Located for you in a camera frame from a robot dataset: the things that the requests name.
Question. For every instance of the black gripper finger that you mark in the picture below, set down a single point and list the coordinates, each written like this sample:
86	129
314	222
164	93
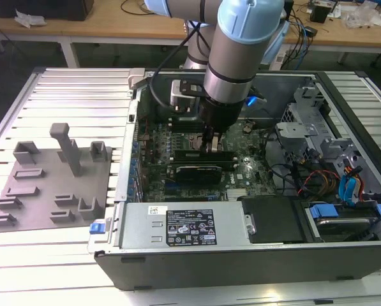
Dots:
218	134
207	140

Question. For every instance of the RAM stick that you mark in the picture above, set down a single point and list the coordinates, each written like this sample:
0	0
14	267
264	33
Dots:
228	164
190	155

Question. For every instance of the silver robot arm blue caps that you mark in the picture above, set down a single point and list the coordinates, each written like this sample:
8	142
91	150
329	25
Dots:
238	48

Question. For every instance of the round coin battery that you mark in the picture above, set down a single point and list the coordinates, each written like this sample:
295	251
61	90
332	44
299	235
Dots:
247	127

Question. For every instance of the green motherboard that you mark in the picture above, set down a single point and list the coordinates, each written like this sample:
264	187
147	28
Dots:
241	159

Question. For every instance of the black graphics card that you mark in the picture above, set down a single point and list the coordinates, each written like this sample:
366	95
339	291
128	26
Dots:
196	177

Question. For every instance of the silver finned heat sink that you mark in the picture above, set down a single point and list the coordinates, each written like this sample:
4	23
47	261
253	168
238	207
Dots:
238	193

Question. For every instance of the grey metal drive cage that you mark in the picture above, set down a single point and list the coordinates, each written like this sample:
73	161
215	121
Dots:
305	108

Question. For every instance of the black plastic air shroud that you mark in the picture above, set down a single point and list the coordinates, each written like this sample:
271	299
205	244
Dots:
273	220

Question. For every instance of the silver power supply unit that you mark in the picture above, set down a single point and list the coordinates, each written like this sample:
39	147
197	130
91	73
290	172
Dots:
139	229

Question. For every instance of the small black adapter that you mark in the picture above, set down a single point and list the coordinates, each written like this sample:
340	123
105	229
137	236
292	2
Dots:
311	32

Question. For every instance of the open black PC case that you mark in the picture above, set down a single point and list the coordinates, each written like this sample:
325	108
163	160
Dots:
209	271

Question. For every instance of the hard disk in blue carrier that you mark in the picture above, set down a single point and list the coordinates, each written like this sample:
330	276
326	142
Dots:
324	212

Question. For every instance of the small black box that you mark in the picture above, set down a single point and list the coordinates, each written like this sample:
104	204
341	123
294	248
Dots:
319	14

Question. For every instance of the blue case latch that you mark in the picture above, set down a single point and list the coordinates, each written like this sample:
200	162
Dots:
97	229

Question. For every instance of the grey parts rack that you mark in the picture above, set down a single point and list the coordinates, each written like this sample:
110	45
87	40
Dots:
43	185

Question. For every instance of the clear plastic bags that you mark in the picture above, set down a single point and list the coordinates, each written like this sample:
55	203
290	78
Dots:
362	16

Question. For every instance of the large black box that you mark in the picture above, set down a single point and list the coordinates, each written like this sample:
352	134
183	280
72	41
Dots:
43	8

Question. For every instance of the white plastic bag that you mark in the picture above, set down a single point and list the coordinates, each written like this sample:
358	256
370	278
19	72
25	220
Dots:
29	19

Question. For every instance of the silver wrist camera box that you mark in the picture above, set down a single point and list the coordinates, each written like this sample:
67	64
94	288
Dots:
180	99

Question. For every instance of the wooden desk white frame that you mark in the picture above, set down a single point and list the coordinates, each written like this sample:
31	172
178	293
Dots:
113	28

